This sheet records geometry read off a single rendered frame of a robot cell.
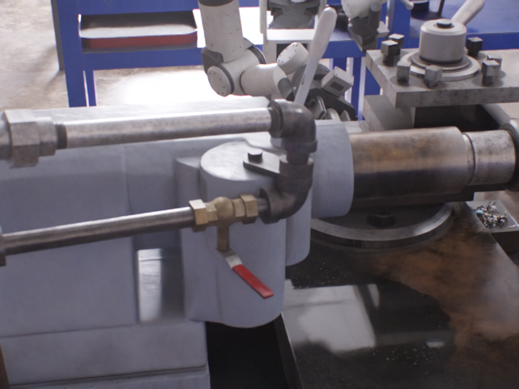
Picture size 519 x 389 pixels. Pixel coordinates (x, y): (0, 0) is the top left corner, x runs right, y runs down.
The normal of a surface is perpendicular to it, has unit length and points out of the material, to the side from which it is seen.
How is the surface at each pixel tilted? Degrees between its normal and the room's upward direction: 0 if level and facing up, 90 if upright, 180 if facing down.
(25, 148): 101
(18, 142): 56
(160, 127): 63
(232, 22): 95
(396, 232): 50
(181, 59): 90
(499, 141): 25
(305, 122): 79
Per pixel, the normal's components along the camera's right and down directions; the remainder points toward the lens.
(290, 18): 0.01, 0.98
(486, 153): 0.12, -0.14
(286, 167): -0.59, 0.24
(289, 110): 0.40, -0.33
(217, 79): -0.73, 0.51
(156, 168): 0.14, 0.15
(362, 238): -0.05, -0.47
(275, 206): 0.37, 0.00
